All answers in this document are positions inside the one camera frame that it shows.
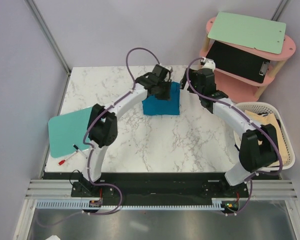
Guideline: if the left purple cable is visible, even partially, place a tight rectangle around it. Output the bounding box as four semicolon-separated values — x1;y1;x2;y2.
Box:
36;47;162;228

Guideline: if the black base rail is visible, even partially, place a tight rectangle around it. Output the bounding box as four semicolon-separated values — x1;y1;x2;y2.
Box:
42;171;282;207

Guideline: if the teal cutting board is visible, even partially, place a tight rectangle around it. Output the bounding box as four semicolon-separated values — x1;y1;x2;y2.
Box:
48;107;92;159

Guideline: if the black clipboard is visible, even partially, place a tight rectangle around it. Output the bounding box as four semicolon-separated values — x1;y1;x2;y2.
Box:
206;41;270;84

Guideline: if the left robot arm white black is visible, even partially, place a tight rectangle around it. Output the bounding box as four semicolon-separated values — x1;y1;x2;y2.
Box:
82;64;173;197

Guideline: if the aluminium frame post right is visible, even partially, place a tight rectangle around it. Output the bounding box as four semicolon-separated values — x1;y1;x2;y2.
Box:
270;0;288;21

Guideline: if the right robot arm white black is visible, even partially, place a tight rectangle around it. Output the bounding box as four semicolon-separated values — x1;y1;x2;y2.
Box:
180;67;283;197

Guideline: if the white paper scrap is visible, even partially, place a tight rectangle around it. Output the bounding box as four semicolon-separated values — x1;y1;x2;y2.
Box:
46;235;61;240

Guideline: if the blue t shirt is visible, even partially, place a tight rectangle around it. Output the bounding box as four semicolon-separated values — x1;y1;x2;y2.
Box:
142;82;180;116

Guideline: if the aluminium extrusion rail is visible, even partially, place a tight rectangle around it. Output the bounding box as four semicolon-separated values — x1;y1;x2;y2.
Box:
26;179;298;201

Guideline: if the purple cable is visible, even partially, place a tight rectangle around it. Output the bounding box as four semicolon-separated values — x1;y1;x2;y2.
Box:
186;57;284;217
36;47;162;228

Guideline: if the white cable duct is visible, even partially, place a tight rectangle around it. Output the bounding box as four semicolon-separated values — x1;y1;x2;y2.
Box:
35;199;225;211

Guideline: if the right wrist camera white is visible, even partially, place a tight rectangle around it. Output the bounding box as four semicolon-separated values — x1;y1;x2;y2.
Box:
200;57;216;72

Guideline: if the white laundry basket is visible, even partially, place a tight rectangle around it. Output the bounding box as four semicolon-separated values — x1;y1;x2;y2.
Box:
233;101;297;173

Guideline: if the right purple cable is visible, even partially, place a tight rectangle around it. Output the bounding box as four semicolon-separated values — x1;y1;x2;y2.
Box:
186;57;284;217

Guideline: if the aluminium frame post left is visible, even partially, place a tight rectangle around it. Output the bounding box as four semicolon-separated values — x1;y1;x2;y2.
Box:
24;0;72;76

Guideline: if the green board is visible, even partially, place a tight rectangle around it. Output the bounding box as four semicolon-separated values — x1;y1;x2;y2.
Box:
208;12;286;54

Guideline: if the aluminium frame post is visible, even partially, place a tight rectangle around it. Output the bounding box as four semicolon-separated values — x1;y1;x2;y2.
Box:
24;0;72;76
270;0;288;21

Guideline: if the pink three tier shelf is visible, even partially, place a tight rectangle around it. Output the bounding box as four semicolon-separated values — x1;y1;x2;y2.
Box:
199;15;296;103

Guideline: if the beige t shirt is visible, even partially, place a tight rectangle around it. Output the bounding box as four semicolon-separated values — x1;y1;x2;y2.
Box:
244;110;295;170

